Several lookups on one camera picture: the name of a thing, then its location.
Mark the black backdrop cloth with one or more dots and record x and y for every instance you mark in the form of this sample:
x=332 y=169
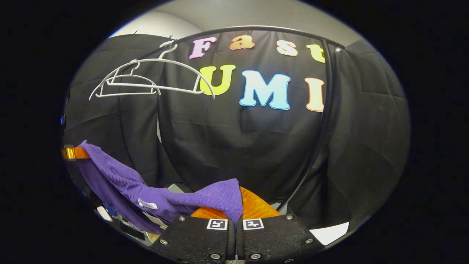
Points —
x=238 y=146

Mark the small white object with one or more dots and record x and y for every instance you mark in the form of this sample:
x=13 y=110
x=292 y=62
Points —
x=104 y=213

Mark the purple knit cardigan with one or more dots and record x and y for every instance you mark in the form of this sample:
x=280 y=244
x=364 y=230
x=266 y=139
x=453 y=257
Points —
x=121 y=176

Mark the black metal clothes rack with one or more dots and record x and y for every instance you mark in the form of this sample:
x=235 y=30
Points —
x=328 y=110

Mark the small black box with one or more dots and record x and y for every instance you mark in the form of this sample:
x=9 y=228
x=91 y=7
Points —
x=132 y=231

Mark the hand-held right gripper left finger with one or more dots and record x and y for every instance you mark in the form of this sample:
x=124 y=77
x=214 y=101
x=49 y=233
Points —
x=198 y=242

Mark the white plastic hanger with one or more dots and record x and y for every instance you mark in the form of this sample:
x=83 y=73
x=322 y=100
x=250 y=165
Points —
x=126 y=94
x=165 y=60

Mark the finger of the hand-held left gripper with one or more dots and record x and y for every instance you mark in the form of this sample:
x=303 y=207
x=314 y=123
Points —
x=77 y=153

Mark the blue object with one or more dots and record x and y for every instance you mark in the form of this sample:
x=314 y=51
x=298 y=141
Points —
x=110 y=211

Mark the beige laundry hamper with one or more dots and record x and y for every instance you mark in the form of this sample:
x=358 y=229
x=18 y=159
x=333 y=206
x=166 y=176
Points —
x=153 y=237

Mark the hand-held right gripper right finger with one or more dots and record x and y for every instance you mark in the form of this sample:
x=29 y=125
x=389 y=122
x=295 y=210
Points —
x=278 y=240

